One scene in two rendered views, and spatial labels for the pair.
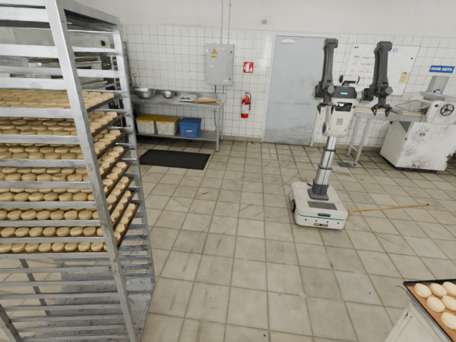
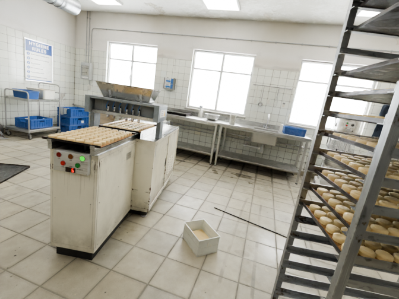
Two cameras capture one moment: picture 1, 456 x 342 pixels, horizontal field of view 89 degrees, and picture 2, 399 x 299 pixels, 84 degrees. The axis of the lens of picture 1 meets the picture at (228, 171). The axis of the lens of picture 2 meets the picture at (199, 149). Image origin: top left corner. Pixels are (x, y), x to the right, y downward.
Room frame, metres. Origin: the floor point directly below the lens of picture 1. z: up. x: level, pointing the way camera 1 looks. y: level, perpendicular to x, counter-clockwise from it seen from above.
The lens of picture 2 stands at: (1.90, 0.12, 1.30)
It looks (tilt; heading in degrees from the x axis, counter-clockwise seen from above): 13 degrees down; 190
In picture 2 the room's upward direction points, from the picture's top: 9 degrees clockwise
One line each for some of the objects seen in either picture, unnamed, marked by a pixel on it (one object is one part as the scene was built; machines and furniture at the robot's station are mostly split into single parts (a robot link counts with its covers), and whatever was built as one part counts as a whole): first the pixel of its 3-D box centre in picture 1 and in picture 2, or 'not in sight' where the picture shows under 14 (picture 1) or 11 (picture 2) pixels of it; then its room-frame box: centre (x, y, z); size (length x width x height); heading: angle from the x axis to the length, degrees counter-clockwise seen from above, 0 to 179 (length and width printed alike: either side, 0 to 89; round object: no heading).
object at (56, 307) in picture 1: (66, 305); (344, 275); (0.75, 0.79, 0.51); 0.64 x 0.03 x 0.03; 95
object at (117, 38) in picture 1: (139, 186); (355, 233); (1.19, 0.52, 0.97); 0.03 x 0.03 x 1.70; 5
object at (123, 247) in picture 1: (99, 248); not in sight; (1.14, 0.82, 0.51); 0.64 x 0.03 x 0.03; 95
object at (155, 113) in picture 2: not in sight; (127, 117); (-0.20, -1.03, 1.01); 0.72 x 0.33 x 0.34; 97
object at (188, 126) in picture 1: (190, 126); not in sight; (4.56, 0.79, 0.36); 0.47 x 0.38 x 0.26; 177
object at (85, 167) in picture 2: not in sight; (72, 162); (0.67, -0.93, 0.77); 0.24 x 0.04 x 0.14; 97
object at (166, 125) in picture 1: (168, 125); not in sight; (4.60, 1.24, 0.36); 0.47 x 0.38 x 0.26; 175
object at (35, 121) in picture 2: not in sight; (34, 122); (-2.10, -4.20, 0.29); 0.56 x 0.38 x 0.20; 3
